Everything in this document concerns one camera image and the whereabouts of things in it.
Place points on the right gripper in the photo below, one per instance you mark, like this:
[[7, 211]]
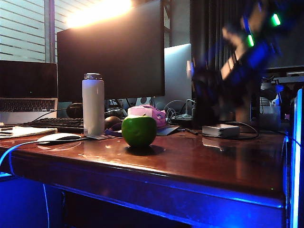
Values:
[[221, 88]]

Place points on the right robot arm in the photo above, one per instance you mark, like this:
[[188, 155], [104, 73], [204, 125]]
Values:
[[251, 52]]

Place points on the green apple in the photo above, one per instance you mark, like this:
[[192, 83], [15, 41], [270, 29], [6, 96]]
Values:
[[139, 131]]

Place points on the white thermos bottle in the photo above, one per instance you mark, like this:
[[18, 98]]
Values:
[[93, 107]]

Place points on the white charger plug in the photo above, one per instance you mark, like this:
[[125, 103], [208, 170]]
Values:
[[190, 104]]

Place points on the white power adapter brick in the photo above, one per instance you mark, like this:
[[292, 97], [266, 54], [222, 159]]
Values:
[[221, 130]]

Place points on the black power strip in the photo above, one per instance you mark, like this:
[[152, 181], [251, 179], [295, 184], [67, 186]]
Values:
[[183, 118]]

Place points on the grey flat card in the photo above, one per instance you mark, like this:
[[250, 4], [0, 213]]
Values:
[[167, 130]]

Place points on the silver display back panel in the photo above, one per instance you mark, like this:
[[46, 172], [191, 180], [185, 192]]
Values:
[[178, 71]]

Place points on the pink plush toy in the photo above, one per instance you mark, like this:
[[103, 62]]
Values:
[[156, 115]]

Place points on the clear plastic container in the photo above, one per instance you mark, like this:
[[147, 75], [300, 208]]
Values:
[[270, 117]]

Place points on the dark pleated curtain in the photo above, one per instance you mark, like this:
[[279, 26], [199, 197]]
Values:
[[206, 31]]

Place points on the dark brown round object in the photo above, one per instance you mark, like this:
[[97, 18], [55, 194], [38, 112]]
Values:
[[112, 122]]

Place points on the blue lit vertical panel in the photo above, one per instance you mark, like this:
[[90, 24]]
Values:
[[297, 154]]

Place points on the large black monitor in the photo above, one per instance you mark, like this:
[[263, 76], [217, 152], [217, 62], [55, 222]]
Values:
[[111, 61]]

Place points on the small silver flat coaster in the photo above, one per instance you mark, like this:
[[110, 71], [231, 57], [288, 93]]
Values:
[[96, 137]]

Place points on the dark round speaker ball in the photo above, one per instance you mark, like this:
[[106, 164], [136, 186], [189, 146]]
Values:
[[74, 110]]

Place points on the black keyboard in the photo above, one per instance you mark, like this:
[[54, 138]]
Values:
[[57, 123]]

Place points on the white computer mouse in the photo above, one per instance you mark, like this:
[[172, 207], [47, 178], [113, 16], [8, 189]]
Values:
[[58, 137]]

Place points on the white paper notebook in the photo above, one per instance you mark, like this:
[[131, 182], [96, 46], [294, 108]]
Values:
[[26, 131]]

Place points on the open silver laptop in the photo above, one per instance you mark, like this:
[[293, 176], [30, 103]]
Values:
[[26, 80]]

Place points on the white window blinds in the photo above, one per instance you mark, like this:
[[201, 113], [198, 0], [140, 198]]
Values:
[[21, 31]]

